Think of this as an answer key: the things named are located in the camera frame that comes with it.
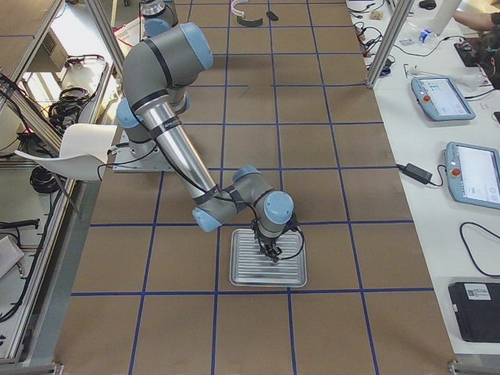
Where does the ribbed metal tray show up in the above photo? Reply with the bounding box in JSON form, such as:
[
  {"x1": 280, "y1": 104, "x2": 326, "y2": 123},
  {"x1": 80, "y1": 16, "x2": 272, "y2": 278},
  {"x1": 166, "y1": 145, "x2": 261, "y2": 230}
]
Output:
[{"x1": 230, "y1": 229, "x2": 307, "y2": 288}]

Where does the white plastic chair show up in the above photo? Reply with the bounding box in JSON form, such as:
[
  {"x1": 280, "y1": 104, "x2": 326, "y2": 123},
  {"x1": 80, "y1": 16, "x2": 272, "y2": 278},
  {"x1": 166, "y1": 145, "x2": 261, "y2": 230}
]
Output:
[{"x1": 15, "y1": 123, "x2": 117, "y2": 181}]

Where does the white curved plastic part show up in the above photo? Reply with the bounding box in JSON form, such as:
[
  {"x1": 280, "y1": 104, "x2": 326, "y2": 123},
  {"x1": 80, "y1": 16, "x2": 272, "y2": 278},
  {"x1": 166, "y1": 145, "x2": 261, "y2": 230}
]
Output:
[{"x1": 230, "y1": 0, "x2": 248, "y2": 18}]

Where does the dark curved brake shoe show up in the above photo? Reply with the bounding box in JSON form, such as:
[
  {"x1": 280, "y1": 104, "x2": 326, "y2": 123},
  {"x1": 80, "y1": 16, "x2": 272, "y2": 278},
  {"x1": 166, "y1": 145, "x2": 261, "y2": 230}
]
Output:
[{"x1": 237, "y1": 14, "x2": 263, "y2": 27}]

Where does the aluminium frame post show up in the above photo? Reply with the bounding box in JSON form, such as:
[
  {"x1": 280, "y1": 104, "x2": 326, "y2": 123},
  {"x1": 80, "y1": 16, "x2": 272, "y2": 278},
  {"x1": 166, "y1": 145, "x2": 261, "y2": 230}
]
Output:
[{"x1": 366, "y1": 0, "x2": 413, "y2": 89}]

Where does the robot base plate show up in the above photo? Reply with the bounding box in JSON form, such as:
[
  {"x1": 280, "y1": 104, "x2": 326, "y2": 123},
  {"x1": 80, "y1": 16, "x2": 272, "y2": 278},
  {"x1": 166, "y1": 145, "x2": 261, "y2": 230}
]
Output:
[{"x1": 112, "y1": 145, "x2": 173, "y2": 173}]

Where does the upper teach pendant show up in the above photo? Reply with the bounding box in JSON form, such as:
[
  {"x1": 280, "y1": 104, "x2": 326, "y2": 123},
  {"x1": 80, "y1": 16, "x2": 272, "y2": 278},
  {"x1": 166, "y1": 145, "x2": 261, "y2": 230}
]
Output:
[{"x1": 411, "y1": 77, "x2": 476, "y2": 122}]

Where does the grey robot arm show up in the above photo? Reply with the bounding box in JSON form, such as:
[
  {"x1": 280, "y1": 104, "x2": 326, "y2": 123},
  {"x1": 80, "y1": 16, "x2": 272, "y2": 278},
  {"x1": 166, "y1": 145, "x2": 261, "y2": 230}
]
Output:
[
  {"x1": 122, "y1": 23, "x2": 298, "y2": 262},
  {"x1": 139, "y1": 0, "x2": 178, "y2": 37}
]

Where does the black power adapter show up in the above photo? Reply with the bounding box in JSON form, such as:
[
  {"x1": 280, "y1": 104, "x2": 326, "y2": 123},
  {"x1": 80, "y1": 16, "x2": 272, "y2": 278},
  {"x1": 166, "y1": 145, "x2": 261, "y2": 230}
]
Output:
[{"x1": 397, "y1": 163, "x2": 432, "y2": 184}]

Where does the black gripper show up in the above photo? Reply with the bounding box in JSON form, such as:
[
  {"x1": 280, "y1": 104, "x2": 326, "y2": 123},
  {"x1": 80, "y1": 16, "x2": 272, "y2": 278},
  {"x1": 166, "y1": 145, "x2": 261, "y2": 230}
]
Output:
[{"x1": 255, "y1": 235, "x2": 282, "y2": 259}]

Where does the lower teach pendant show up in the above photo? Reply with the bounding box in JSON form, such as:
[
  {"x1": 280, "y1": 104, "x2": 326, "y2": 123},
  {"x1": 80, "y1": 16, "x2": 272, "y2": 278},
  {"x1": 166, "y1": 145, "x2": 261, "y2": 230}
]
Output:
[{"x1": 445, "y1": 142, "x2": 499, "y2": 209}]

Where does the teach pendant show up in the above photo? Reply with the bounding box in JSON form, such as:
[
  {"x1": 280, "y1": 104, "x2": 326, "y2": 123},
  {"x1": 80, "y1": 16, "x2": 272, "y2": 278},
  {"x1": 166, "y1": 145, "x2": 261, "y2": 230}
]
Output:
[
  {"x1": 445, "y1": 142, "x2": 499, "y2": 209},
  {"x1": 411, "y1": 77, "x2": 476, "y2": 122}
]

